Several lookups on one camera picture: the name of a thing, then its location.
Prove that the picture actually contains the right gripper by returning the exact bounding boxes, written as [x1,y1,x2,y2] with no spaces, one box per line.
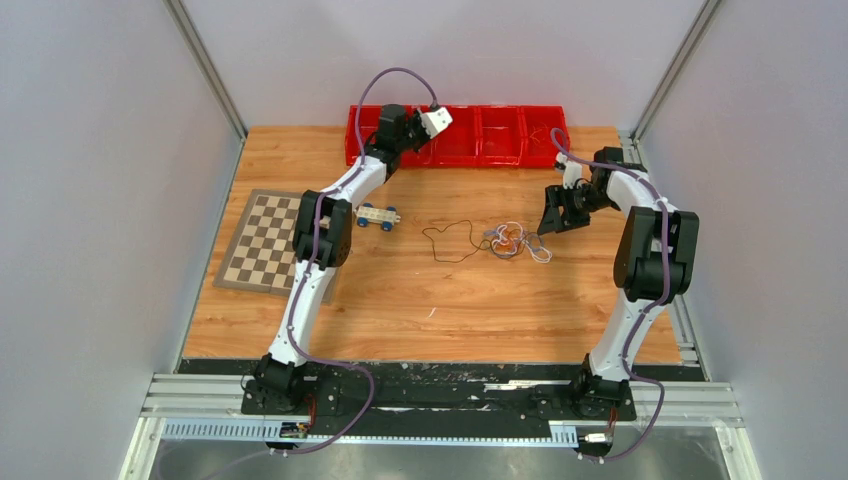
[539,183,616,236]

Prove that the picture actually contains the blue wire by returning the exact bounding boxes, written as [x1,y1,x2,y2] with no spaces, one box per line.
[482,226,539,260]

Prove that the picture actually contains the white wire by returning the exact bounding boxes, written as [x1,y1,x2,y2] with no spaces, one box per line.
[483,222,554,265]

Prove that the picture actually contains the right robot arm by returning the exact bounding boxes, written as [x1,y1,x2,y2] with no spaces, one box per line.
[537,147,700,418]

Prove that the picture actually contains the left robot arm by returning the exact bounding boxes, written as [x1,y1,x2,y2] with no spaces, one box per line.
[245,104,452,414]

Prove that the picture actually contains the red bin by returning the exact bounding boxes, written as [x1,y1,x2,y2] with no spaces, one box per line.
[345,104,382,167]
[479,106,523,167]
[519,105,571,169]
[432,106,478,168]
[389,107,433,168]

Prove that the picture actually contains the white toy car blue wheels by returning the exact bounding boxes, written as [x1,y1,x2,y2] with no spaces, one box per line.
[355,203,401,232]

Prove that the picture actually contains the checkered chessboard mat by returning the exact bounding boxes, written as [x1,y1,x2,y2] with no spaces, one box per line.
[213,189,301,298]

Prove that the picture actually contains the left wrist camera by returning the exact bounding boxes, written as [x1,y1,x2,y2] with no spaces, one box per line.
[420,106,453,139]

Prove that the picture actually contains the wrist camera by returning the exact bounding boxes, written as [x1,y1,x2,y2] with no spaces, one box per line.
[554,152,583,189]
[420,106,453,139]

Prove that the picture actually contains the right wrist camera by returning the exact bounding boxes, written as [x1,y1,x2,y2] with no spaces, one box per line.
[554,152,583,189]

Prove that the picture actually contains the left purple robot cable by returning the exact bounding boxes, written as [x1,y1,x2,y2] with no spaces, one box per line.
[283,67,440,458]

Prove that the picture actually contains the right aluminium frame post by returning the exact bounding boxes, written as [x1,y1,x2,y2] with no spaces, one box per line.
[630,0,724,144]

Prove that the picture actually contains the aluminium frame post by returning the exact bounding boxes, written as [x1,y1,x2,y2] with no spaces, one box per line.
[163,0,248,143]
[630,0,724,144]

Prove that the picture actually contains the left aluminium frame post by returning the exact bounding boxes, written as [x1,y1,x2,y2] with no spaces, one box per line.
[163,0,248,143]

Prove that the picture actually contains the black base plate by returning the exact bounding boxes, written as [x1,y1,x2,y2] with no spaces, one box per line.
[177,358,706,440]

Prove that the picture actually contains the aluminium front rail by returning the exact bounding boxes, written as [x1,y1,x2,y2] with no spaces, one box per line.
[139,372,746,446]

